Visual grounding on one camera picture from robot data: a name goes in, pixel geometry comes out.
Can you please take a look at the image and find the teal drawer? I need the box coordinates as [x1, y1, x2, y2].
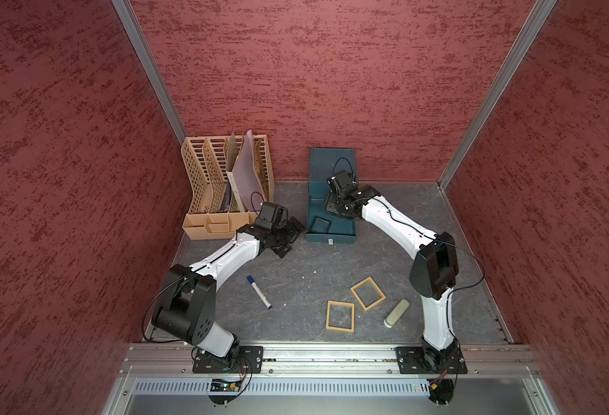
[306, 195, 356, 246]

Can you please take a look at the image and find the small black brooch box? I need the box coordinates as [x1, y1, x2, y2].
[309, 216, 331, 234]

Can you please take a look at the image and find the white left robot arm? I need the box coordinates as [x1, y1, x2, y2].
[151, 217, 305, 361]

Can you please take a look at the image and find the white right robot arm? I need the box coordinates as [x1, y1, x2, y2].
[325, 183, 459, 371]

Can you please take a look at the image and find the teal stacked drawer cabinet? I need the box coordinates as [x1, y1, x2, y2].
[305, 147, 358, 245]

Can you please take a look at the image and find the large tan brooch box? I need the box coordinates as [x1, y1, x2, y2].
[350, 277, 386, 311]
[325, 300, 355, 333]

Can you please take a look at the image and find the blue white marker pen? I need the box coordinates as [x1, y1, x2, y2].
[247, 276, 273, 310]

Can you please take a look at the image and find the lilac plastic folder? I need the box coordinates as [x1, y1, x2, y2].
[230, 130, 265, 212]

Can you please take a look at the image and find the beige lattice file organizer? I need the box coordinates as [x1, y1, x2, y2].
[181, 134, 274, 241]

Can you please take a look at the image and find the brown printed cardboard sheet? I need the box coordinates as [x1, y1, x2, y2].
[226, 133, 239, 172]

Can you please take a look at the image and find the beige oblong case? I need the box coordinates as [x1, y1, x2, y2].
[383, 299, 410, 329]

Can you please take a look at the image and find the left controller board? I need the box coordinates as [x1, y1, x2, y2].
[209, 379, 243, 394]

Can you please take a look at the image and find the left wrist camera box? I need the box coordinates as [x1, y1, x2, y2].
[254, 202, 287, 229]

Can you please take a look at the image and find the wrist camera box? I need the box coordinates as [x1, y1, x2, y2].
[327, 170, 358, 198]
[254, 202, 287, 229]

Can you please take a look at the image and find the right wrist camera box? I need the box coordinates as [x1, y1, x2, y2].
[327, 170, 358, 198]

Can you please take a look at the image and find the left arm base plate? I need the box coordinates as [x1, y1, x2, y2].
[192, 346, 264, 375]

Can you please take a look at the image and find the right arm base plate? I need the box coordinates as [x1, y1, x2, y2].
[394, 344, 468, 375]

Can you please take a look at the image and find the aluminium front rail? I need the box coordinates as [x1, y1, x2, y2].
[103, 342, 559, 414]

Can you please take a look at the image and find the aluminium left corner post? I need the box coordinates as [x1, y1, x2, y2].
[112, 0, 187, 145]

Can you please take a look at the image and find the aluminium corner post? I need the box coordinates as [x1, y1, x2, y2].
[438, 0, 557, 193]
[112, 0, 187, 145]

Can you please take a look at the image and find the aluminium right corner post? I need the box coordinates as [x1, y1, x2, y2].
[438, 0, 557, 193]

